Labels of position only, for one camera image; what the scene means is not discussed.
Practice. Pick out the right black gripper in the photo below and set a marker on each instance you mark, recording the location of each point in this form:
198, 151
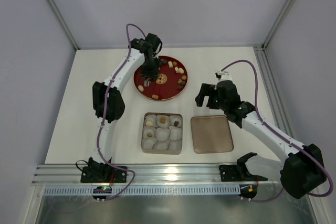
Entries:
206, 94

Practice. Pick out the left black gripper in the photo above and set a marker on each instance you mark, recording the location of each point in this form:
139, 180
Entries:
149, 76

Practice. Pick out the metal serving tongs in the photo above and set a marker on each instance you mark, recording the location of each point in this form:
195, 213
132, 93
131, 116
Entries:
147, 81

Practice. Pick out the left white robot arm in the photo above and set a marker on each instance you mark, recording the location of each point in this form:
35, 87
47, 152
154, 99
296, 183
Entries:
107, 96

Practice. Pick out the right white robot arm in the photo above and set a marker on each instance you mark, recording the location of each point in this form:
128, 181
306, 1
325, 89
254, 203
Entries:
300, 168

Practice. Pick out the white oval chocolate on tray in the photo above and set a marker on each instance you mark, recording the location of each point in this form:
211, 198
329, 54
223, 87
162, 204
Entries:
140, 88

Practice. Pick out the white heart chocolate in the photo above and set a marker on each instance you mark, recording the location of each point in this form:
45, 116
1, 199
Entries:
179, 70

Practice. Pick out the red round tray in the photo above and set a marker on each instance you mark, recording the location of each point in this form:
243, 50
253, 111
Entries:
168, 84

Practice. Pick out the gold tin lid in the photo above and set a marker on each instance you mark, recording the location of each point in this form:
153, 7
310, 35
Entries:
211, 134

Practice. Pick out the gold tin box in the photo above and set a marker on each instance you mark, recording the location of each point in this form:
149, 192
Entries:
167, 139

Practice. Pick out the perforated metal strip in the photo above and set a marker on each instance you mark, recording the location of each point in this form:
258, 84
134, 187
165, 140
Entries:
143, 190

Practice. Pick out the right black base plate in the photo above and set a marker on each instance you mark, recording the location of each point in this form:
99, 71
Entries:
236, 173

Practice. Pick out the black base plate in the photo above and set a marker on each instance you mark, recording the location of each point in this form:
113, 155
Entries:
236, 173
102, 174

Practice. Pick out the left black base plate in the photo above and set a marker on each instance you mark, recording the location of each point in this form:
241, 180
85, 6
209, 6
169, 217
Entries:
102, 174

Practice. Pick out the aluminium front rail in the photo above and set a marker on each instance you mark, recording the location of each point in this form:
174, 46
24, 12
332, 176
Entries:
144, 173

